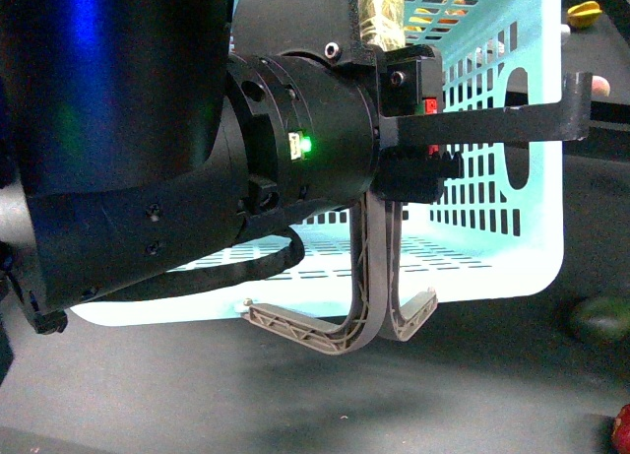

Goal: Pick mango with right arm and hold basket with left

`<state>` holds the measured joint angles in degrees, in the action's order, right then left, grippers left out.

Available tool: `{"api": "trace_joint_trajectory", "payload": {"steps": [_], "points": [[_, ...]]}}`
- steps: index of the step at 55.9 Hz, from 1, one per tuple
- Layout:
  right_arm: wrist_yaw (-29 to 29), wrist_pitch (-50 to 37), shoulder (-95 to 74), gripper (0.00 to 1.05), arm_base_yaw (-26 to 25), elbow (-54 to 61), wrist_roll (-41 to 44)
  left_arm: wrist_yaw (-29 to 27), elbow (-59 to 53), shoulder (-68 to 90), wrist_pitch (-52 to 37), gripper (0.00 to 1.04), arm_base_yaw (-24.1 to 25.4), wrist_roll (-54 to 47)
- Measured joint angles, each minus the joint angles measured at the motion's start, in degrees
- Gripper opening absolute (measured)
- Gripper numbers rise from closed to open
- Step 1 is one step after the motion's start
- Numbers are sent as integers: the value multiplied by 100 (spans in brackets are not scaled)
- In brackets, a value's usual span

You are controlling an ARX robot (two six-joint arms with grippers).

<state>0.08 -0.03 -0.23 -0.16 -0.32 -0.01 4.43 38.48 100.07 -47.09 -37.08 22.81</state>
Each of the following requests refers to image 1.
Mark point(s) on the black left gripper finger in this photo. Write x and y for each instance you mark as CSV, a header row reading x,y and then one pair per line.
x,y
563,121

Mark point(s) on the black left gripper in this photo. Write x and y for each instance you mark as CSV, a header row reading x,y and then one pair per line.
x,y
326,116

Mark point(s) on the light blue plastic basket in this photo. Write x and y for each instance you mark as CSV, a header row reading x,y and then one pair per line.
x,y
496,232

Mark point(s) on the grey basket handle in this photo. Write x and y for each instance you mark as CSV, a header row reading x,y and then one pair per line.
x,y
373,232

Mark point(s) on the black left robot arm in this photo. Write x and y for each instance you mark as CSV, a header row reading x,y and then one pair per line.
x,y
156,148

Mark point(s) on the pale peach front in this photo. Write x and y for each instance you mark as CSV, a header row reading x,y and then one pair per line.
x,y
600,86

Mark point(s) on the yellow starfruit right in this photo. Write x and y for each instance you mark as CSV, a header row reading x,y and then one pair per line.
x,y
583,15

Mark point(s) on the green avocado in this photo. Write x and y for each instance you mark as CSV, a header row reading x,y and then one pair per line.
x,y
600,320

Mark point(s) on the red fruit bottom corner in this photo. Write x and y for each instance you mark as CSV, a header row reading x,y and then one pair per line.
x,y
620,436

